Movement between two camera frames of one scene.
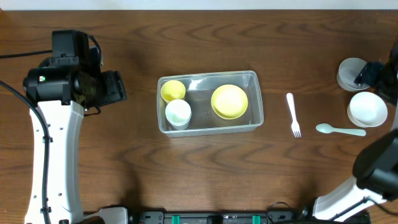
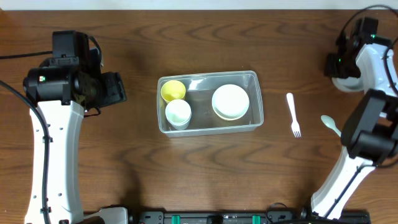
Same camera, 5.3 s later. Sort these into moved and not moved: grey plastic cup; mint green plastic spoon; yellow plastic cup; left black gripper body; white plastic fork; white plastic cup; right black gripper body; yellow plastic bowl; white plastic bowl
Moved: right black gripper body; mint green plastic spoon; white plastic bowl
Not moved: grey plastic cup; white plastic fork; left black gripper body; yellow plastic bowl; white plastic cup; yellow plastic cup
